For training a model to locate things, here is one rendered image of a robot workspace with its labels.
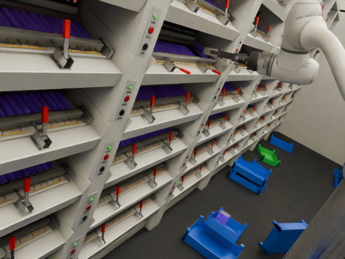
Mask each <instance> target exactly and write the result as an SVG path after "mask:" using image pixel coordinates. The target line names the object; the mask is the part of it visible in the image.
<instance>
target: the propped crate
mask: <svg viewBox="0 0 345 259"><path fill-rule="evenodd" d="M223 209H224V208H222V207H220V209H219V210H218V211H216V212H212V211H211V212H210V214H209V216H208V217H207V219H206V221H205V222H204V223H205V224H206V225H207V226H209V227H210V228H211V229H213V230H214V231H216V232H217V233H218V234H220V235H221V236H223V237H224V238H225V239H227V240H228V241H229V242H231V243H232V244H235V243H236V241H237V240H238V239H239V237H240V236H241V235H242V233H243V231H244V230H245V228H246V226H247V224H246V223H244V225H243V226H242V225H241V224H239V223H238V222H236V221H235V220H233V219H232V218H230V219H229V220H228V222H227V224H225V225H222V224H221V223H219V222H218V221H216V220H215V217H216V215H217V214H218V212H219V211H220V210H223Z"/></svg>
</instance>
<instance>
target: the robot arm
mask: <svg viewBox="0 0 345 259"><path fill-rule="evenodd" d="M321 14H322V10H321V6H320V3H318V2H317V1H316V0H299V1H297V2H296V3H295V4H294V5H293V6H292V7H291V9H290V11H289V13H288V15H287V18H286V21H285V25H284V29H283V34H282V44H281V48H280V51H279V54H278V53H273V52H262V53H261V52H258V51H252V52H251V53H250V56H249V57H248V56H247V54H244V53H236V52H235V53H230V52H227V51H222V50H221V49H220V48H219V49H214V48H209V47H204V49H203V54H206V55H209V56H214V57H220V58H221V59H222V58H226V59H230V60H233V61H234V62H239V63H241V64H245V63H247V68H248V70H252V71H256V72H257V73H258V74H260V75H264V76H268V77H272V78H275V79H277V80H278V81H281V82H285V83H290V84H297V85H309V84H311V83H313V82H314V81H315V79H316V77H317V75H318V71H319V64H318V63H317V62H316V61H315V60H314V59H311V58H309V57H310V51H311V49H314V48H316V47H318V48H320V49H321V50H322V52H323V53H324V55H325V57H326V59H327V62H328V64H329V67H330V69H331V71H332V74H333V76H334V79H335V81H336V83H337V86H338V88H339V91H340V93H341V95H342V98H343V100H344V102H345V49H344V48H343V46H342V44H341V42H340V41H339V39H338V38H337V37H336V36H335V35H334V34H333V33H331V32H330V31H329V30H328V29H327V24H326V22H325V21H324V20H323V18H322V17H321ZM343 176H344V178H343V180H342V181H341V182H340V184H339V185H338V186H337V188H336V189H335V190H334V192H333V193H332V194H331V196H330V197H329V198H328V199H327V201H326V202H325V203H324V205H323V206H322V207H321V209H320V210H319V211H318V213H317V214H316V215H315V216H314V218H313V219H312V220H311V222H310V223H309V224H308V226H307V227H306V228H305V230H304V231H303V232H302V234H301V235H300V236H299V237H298V239H297V240H296V241H295V243H294V244H293V245H292V247H291V248H290V250H289V251H288V252H287V254H286V255H285V256H284V258H283V259H344V257H345V163H344V165H343Z"/></svg>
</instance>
